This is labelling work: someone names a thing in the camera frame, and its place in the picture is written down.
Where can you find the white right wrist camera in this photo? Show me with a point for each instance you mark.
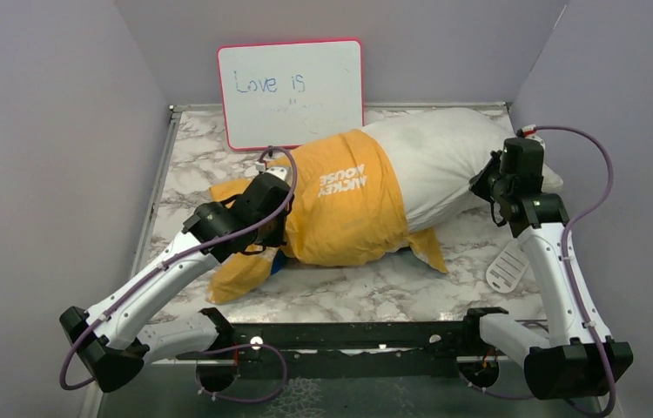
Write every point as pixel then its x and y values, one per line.
pixel 530 132

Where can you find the white printed label tag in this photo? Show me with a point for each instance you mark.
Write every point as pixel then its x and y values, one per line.
pixel 506 271

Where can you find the pink framed whiteboard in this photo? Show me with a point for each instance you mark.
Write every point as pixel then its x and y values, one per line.
pixel 288 94

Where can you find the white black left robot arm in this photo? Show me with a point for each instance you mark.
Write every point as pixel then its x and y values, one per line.
pixel 112 340

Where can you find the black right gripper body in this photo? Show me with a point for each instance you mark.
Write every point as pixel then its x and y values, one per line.
pixel 501 185

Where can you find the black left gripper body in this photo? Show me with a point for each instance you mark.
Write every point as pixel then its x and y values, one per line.
pixel 272 232

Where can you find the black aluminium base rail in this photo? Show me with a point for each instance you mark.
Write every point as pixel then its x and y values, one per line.
pixel 311 350

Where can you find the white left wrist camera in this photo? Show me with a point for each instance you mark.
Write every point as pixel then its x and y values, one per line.
pixel 278 171

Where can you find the blue yellow Mickey pillowcase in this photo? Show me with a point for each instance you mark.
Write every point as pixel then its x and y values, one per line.
pixel 347 210

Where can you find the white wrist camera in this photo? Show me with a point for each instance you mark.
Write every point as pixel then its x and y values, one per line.
pixel 278 171
pixel 530 132

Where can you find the white pillow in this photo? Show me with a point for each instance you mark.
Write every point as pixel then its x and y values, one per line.
pixel 434 155

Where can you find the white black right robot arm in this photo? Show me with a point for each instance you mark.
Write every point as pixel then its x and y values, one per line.
pixel 578 357

